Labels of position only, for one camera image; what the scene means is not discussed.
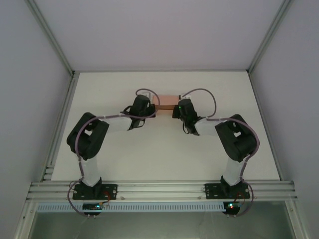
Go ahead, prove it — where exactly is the pink paper box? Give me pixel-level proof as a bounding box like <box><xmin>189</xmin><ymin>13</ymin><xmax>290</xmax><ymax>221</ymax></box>
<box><xmin>152</xmin><ymin>94</ymin><xmax>181</xmax><ymax>113</ymax></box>

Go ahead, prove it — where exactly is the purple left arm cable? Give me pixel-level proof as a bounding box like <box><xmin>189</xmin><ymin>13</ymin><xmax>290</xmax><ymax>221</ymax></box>
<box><xmin>67</xmin><ymin>88</ymin><xmax>160</xmax><ymax>218</ymax></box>

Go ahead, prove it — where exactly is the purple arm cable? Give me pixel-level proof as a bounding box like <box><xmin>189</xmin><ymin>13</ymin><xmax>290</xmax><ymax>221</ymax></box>
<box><xmin>67</xmin><ymin>88</ymin><xmax>160</xmax><ymax>218</ymax></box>
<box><xmin>182</xmin><ymin>88</ymin><xmax>260</xmax><ymax>218</ymax></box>

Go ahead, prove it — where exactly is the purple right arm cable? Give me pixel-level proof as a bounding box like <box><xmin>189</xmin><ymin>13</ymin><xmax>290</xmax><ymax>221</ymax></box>
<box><xmin>182</xmin><ymin>88</ymin><xmax>260</xmax><ymax>218</ymax></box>

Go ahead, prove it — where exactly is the aluminium table side rail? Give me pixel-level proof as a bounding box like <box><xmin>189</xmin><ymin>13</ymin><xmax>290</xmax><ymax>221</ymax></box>
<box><xmin>39</xmin><ymin>72</ymin><xmax>81</xmax><ymax>182</ymax></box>
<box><xmin>246</xmin><ymin>70</ymin><xmax>285</xmax><ymax>181</ymax></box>

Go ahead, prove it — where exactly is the aluminium mounting rail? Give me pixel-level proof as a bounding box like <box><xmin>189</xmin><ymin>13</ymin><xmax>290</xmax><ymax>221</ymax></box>
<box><xmin>26</xmin><ymin>180</ymin><xmax>299</xmax><ymax>201</ymax></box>

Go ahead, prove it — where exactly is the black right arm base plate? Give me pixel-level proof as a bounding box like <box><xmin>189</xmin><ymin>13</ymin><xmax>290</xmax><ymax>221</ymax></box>
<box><xmin>204</xmin><ymin>183</ymin><xmax>251</xmax><ymax>200</ymax></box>

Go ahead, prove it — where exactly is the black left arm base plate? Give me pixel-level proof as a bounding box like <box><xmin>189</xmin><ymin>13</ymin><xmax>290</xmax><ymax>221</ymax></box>
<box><xmin>72</xmin><ymin>183</ymin><xmax>118</xmax><ymax>200</ymax></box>

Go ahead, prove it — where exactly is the slotted grey cable duct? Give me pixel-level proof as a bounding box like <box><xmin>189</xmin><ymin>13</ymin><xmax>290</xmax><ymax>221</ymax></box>
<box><xmin>36</xmin><ymin>201</ymin><xmax>225</xmax><ymax>213</ymax></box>

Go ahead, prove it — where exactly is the aluminium frame post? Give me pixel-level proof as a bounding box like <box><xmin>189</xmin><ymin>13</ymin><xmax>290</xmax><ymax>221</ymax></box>
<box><xmin>24</xmin><ymin>0</ymin><xmax>76</xmax><ymax>76</ymax></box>
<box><xmin>246</xmin><ymin>0</ymin><xmax>295</xmax><ymax>73</ymax></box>

